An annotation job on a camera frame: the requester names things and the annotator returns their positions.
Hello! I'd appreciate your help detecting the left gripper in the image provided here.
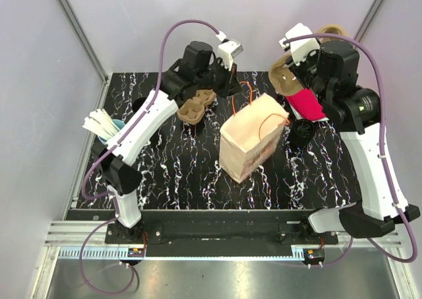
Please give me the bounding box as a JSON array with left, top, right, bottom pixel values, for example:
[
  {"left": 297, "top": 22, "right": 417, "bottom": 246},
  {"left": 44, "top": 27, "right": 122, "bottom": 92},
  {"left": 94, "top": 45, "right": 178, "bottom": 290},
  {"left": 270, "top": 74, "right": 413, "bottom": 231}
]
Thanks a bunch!
[{"left": 195, "top": 58, "right": 243, "bottom": 99}]

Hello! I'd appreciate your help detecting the brown pulp cup carrier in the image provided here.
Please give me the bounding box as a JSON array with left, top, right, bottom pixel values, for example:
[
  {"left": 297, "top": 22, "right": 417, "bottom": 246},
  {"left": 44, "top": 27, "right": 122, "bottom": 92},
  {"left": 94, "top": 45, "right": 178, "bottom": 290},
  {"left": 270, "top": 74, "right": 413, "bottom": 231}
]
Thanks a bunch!
[
  {"left": 268, "top": 24, "right": 360, "bottom": 96},
  {"left": 177, "top": 90, "right": 217, "bottom": 125}
]

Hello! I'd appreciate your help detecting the beige paper takeout bag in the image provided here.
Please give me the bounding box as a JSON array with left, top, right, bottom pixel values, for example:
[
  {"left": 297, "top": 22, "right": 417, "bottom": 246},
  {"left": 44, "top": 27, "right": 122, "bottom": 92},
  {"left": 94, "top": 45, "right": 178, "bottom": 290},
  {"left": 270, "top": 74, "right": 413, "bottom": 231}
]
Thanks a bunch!
[{"left": 219, "top": 81, "right": 289, "bottom": 183}]

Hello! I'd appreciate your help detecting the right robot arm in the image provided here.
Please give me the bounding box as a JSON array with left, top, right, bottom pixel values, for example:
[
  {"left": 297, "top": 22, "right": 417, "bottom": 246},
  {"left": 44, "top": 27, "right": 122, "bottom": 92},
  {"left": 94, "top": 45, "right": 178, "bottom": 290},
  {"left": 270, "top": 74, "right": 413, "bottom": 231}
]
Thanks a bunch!
[{"left": 283, "top": 38, "right": 421, "bottom": 244}]

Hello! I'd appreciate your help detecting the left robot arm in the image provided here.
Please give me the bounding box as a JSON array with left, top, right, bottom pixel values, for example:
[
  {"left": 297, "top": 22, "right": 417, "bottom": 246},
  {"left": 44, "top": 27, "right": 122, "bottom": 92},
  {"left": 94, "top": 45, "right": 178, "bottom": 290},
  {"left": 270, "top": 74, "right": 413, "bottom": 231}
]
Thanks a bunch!
[{"left": 92, "top": 40, "right": 243, "bottom": 244}]

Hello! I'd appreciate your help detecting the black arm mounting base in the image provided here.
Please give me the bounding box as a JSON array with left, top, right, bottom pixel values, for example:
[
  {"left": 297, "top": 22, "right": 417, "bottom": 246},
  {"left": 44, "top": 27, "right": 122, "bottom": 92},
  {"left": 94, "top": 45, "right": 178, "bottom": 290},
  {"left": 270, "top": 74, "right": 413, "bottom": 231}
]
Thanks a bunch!
[{"left": 105, "top": 210, "right": 338, "bottom": 245}]

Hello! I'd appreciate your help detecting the black coffee cup right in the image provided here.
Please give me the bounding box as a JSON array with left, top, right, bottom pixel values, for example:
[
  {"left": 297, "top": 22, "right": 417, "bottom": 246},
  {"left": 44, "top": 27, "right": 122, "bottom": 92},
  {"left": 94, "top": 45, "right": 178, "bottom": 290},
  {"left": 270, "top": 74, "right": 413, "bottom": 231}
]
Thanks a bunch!
[{"left": 288, "top": 119, "right": 317, "bottom": 148}]

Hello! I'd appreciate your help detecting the black coffee cup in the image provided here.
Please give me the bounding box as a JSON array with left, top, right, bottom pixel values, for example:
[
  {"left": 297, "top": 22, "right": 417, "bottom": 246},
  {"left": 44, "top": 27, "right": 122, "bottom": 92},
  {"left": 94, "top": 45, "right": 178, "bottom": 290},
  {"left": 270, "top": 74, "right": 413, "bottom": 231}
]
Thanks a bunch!
[
  {"left": 288, "top": 119, "right": 317, "bottom": 148},
  {"left": 132, "top": 97, "right": 146, "bottom": 114}
]

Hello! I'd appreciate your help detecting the black coffee cup left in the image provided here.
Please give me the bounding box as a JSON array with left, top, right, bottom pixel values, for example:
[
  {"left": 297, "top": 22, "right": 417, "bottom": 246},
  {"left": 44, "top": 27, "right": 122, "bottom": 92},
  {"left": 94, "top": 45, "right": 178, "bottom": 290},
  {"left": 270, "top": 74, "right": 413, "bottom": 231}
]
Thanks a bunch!
[{"left": 132, "top": 97, "right": 146, "bottom": 114}]

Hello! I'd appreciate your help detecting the red cloth napkin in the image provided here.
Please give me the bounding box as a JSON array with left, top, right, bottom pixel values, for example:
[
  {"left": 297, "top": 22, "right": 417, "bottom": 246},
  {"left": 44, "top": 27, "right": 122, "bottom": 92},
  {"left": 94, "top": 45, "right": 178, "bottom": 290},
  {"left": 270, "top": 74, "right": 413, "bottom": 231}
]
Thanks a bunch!
[{"left": 286, "top": 89, "right": 328, "bottom": 121}]

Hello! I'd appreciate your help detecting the black marble pattern mat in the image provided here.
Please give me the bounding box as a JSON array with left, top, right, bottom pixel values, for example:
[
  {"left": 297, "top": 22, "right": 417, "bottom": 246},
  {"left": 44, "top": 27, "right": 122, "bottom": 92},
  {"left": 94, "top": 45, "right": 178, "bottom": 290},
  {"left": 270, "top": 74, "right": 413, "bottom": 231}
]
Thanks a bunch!
[{"left": 67, "top": 71, "right": 373, "bottom": 211}]

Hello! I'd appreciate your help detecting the light blue holder cup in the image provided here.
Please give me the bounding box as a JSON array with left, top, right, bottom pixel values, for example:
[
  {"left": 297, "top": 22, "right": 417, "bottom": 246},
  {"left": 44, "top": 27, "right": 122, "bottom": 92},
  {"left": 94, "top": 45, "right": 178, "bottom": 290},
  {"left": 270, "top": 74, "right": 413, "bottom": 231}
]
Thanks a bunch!
[{"left": 97, "top": 119, "right": 125, "bottom": 144}]

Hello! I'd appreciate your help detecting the white wooden stirrer bundle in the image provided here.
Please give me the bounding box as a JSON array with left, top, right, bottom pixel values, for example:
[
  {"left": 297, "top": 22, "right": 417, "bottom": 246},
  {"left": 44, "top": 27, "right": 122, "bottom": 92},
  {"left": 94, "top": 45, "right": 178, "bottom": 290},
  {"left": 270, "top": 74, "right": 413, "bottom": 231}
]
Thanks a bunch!
[{"left": 82, "top": 109, "right": 118, "bottom": 141}]

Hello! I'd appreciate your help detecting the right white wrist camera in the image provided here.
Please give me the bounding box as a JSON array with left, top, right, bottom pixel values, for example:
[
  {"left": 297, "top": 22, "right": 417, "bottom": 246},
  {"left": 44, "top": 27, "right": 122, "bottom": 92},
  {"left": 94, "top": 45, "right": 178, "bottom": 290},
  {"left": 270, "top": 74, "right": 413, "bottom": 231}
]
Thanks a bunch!
[{"left": 279, "top": 23, "right": 320, "bottom": 65}]

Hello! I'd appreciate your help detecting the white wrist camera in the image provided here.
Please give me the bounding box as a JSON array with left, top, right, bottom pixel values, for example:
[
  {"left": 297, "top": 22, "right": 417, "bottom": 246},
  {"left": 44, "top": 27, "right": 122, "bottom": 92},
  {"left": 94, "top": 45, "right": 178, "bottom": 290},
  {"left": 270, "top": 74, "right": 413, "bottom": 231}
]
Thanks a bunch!
[
  {"left": 216, "top": 31, "right": 243, "bottom": 71},
  {"left": 279, "top": 23, "right": 320, "bottom": 65}
]

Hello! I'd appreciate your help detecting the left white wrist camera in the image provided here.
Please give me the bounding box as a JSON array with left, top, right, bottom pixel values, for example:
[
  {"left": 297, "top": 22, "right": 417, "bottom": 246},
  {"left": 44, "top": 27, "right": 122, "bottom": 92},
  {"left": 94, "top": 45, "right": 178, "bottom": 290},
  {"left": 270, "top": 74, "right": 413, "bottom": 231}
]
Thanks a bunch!
[{"left": 216, "top": 31, "right": 243, "bottom": 71}]

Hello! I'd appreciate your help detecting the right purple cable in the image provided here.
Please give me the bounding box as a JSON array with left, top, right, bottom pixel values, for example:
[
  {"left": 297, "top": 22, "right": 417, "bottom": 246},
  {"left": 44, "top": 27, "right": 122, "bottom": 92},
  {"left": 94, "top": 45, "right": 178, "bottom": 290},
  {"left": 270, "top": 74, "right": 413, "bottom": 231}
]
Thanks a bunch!
[{"left": 283, "top": 36, "right": 419, "bottom": 267}]

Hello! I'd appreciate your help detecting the purple cable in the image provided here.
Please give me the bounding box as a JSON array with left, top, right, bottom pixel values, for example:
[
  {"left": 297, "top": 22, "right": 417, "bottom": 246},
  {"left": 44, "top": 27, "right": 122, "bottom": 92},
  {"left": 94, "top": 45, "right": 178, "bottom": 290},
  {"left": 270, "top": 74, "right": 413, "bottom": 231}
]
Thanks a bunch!
[
  {"left": 283, "top": 36, "right": 419, "bottom": 267},
  {"left": 80, "top": 19, "right": 228, "bottom": 295}
]

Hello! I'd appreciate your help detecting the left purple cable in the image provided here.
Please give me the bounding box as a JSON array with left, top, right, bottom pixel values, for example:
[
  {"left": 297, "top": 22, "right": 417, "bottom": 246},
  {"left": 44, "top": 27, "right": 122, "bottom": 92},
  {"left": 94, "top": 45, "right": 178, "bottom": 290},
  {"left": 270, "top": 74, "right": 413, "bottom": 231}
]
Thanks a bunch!
[{"left": 80, "top": 19, "right": 228, "bottom": 295}]

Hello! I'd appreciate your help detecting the aluminium frame rail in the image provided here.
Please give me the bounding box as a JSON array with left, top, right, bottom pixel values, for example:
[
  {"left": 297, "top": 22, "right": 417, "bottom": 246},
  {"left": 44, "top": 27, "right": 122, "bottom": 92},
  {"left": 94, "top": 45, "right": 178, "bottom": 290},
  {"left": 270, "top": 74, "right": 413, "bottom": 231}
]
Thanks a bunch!
[{"left": 31, "top": 221, "right": 421, "bottom": 298}]

